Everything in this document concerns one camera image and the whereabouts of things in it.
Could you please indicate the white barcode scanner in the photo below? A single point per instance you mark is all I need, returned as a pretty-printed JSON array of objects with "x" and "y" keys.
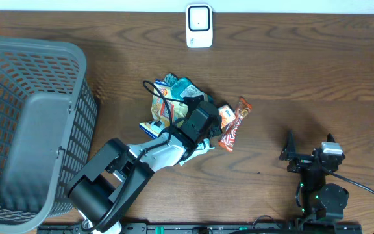
[{"x": 199, "y": 26}]

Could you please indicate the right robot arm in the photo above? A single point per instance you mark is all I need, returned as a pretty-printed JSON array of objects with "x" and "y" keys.
[{"x": 322, "y": 203}]

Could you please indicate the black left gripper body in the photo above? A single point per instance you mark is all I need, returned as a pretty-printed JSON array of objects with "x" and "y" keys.
[{"x": 215, "y": 129}]

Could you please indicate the grey plastic mesh basket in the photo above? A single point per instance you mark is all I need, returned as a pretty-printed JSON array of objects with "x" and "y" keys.
[{"x": 47, "y": 121}]

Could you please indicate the blue mouthwash bottle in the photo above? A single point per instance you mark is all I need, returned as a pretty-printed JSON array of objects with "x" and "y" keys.
[{"x": 184, "y": 88}]

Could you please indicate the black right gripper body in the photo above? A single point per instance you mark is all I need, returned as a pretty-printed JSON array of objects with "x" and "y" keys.
[{"x": 301, "y": 162}]

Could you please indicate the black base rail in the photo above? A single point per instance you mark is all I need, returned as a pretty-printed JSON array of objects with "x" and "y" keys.
[{"x": 142, "y": 228}]

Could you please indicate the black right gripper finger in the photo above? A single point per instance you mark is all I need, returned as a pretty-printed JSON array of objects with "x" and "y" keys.
[
  {"x": 330, "y": 138},
  {"x": 288, "y": 152}
]

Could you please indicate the yellow snack chip bag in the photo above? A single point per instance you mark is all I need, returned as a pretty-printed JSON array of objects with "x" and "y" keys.
[{"x": 159, "y": 111}]

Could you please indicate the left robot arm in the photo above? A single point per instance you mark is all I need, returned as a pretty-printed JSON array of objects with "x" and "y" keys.
[{"x": 104, "y": 189}]

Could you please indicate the small orange snack pack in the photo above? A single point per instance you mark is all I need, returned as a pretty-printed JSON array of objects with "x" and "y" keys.
[{"x": 227, "y": 115}]

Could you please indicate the orange chocolate bar wrapper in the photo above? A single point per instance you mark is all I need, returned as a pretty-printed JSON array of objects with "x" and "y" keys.
[{"x": 229, "y": 136}]

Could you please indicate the mint green wipes pack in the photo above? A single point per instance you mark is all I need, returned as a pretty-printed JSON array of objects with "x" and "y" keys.
[{"x": 202, "y": 148}]

